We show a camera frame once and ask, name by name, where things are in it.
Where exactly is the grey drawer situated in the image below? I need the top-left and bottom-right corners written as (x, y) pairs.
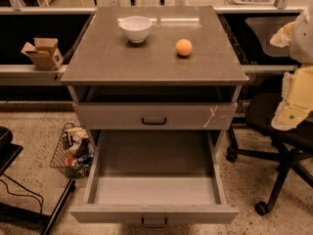
top-left (70, 130), bottom-right (239, 228)
top-left (73, 103), bottom-right (237, 130)

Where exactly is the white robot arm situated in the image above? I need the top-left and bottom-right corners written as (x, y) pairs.
top-left (270, 4), bottom-right (313, 131)

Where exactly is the grey drawer cabinet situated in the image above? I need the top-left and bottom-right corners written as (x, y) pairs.
top-left (60, 5), bottom-right (250, 139)

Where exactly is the black office chair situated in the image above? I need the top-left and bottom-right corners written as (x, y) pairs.
top-left (226, 75), bottom-right (313, 215)

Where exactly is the orange fruit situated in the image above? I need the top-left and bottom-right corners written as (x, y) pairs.
top-left (175, 39), bottom-right (193, 57)

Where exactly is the white ceramic bowl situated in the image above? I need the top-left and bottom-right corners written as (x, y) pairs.
top-left (118, 16), bottom-right (152, 43)

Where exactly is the open cardboard box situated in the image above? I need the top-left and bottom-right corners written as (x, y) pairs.
top-left (22, 38), bottom-right (64, 71)

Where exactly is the black stand base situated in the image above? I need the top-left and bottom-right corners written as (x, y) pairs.
top-left (0, 126), bottom-right (75, 235)

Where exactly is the wire basket with items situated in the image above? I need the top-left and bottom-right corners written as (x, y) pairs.
top-left (50, 122), bottom-right (94, 179)

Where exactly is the black cable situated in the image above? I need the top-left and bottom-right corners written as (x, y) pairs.
top-left (0, 173), bottom-right (45, 214)

